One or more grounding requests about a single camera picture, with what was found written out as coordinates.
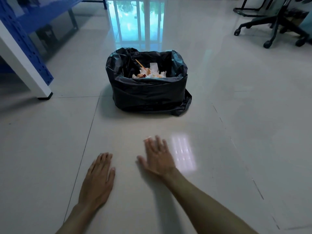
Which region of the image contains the person's left forearm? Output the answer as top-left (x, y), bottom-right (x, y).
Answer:
top-left (56, 203), bottom-right (100, 234)

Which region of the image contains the person's right forearm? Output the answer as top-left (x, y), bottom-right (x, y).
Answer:
top-left (162, 168), bottom-right (259, 234)

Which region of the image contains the white table leg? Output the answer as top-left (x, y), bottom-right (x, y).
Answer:
top-left (0, 20), bottom-right (53, 100)

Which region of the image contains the blue metal shelf rack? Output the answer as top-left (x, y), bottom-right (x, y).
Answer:
top-left (0, 0), bottom-right (108, 86)

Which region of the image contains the person's left hand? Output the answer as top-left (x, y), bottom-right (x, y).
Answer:
top-left (78, 152), bottom-right (116, 212)

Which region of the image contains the person's right hand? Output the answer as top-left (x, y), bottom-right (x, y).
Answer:
top-left (137, 135), bottom-right (176, 178)

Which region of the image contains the black chair base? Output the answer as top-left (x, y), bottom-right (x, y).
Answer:
top-left (233, 0), bottom-right (278, 17)

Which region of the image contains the pile of paper trash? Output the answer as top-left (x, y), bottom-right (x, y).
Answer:
top-left (132, 62), bottom-right (167, 79)

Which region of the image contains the black office chair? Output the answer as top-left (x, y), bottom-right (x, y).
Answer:
top-left (234, 0), bottom-right (310, 49)

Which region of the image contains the black garbage bag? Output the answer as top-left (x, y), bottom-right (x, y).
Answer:
top-left (105, 47), bottom-right (192, 117)

